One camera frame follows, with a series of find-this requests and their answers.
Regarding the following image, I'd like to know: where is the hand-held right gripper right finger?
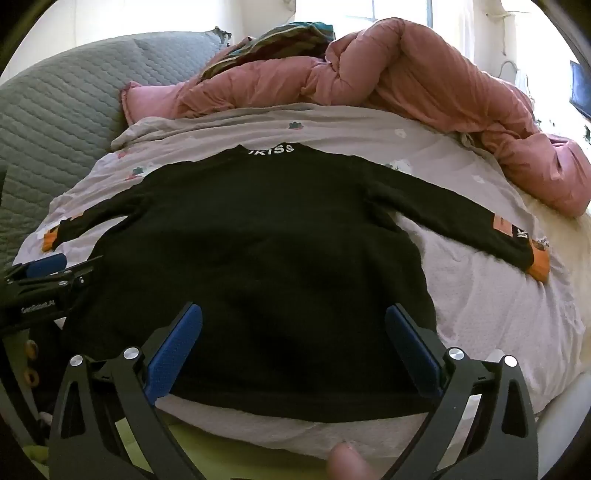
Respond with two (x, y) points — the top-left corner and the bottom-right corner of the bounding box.
(385, 303), (540, 480)

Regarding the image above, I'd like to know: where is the dark monitor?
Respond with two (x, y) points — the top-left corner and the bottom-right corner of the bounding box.
(570, 60), (591, 114)

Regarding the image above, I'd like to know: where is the person's right hand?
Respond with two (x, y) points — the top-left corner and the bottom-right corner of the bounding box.
(327, 442), (378, 480)

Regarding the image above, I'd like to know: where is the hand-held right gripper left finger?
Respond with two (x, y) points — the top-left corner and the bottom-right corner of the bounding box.
(48, 302), (206, 480)

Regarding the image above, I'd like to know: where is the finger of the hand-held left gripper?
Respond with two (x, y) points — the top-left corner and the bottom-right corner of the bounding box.
(0, 256), (105, 301)
(4, 253), (68, 280)

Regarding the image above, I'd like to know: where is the pink duvet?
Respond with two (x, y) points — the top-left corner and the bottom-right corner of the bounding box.
(121, 17), (591, 217)

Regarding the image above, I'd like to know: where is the striped cloth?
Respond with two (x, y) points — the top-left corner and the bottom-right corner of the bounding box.
(198, 21), (335, 79)

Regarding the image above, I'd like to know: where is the black sweater with orange cuffs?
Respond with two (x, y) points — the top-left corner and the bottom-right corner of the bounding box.
(44, 144), (550, 423)

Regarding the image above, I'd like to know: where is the grey quilted headboard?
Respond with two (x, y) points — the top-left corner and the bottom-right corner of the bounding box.
(0, 31), (232, 273)

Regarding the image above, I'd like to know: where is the pale printed bed sheet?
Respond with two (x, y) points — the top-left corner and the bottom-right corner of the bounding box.
(11, 104), (585, 457)

